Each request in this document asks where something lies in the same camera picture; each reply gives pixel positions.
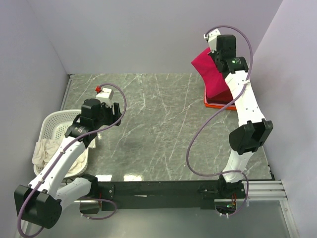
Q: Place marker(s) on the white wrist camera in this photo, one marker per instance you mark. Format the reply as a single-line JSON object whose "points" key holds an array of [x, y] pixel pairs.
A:
{"points": [[211, 38], [104, 95]]}

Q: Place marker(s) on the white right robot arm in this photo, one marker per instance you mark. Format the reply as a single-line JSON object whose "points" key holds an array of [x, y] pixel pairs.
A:
{"points": [[253, 129]]}

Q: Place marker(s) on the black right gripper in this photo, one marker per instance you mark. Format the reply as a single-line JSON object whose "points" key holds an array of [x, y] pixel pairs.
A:
{"points": [[214, 54]]}

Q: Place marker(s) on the cream cloth in basket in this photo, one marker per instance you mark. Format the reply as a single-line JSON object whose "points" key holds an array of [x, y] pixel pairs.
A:
{"points": [[46, 148]]}

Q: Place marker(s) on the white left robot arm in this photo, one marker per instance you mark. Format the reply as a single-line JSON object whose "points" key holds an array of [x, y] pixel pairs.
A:
{"points": [[57, 168]]}

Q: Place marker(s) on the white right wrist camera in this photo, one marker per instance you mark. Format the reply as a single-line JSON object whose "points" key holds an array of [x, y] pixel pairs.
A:
{"points": [[211, 38]]}

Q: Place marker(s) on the hot pink t-shirt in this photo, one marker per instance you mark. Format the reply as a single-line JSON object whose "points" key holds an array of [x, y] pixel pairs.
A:
{"points": [[205, 66]]}

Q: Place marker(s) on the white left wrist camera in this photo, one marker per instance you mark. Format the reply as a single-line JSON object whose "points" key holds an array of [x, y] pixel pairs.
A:
{"points": [[104, 95]]}

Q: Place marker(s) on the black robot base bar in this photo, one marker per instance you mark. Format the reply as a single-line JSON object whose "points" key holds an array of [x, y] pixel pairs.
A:
{"points": [[165, 194]]}

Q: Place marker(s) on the orange folded t-shirt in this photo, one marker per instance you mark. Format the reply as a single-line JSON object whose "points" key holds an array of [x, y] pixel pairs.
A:
{"points": [[219, 106]]}

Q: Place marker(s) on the dark red folded t-shirt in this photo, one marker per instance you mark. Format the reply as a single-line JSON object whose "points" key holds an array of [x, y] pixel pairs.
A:
{"points": [[217, 93]]}

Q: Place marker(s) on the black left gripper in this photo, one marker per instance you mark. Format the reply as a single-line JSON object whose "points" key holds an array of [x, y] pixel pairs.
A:
{"points": [[116, 112]]}

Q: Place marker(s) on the white plastic laundry basket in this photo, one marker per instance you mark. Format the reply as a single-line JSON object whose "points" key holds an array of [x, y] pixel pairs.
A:
{"points": [[55, 125]]}

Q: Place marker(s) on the aluminium frame rail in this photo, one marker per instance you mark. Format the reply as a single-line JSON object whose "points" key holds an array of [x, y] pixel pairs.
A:
{"points": [[86, 208]]}

